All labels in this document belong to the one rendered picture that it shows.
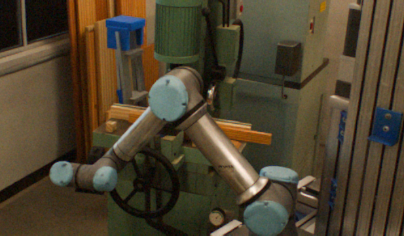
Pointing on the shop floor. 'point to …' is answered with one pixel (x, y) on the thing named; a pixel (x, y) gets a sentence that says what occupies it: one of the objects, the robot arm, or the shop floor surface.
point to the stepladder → (125, 98)
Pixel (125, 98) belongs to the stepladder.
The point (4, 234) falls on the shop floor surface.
